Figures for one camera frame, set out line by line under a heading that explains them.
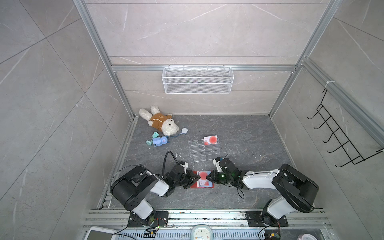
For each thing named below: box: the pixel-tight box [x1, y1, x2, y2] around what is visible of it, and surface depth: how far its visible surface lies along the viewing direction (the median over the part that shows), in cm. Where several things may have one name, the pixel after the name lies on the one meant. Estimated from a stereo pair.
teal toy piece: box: [145, 131, 160, 146], surface depth 106 cm
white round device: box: [191, 225, 213, 240], surface depth 69 cm
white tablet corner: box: [84, 226, 118, 240], surface depth 67 cm
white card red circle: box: [203, 135, 218, 146], surface depth 96 cm
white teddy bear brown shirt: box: [138, 105, 179, 136], surface depth 106 cm
